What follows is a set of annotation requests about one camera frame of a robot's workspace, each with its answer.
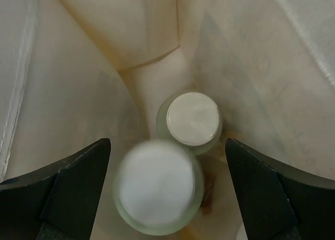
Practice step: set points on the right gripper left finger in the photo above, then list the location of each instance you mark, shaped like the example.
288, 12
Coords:
58, 201

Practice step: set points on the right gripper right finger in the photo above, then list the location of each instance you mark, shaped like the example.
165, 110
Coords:
278, 201

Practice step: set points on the pale green bottle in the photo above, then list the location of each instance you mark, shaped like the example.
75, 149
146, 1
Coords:
158, 187

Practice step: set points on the small beige bottle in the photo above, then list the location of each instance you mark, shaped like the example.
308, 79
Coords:
190, 119

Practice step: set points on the beige canvas tote bag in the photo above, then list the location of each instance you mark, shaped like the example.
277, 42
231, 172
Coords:
77, 71

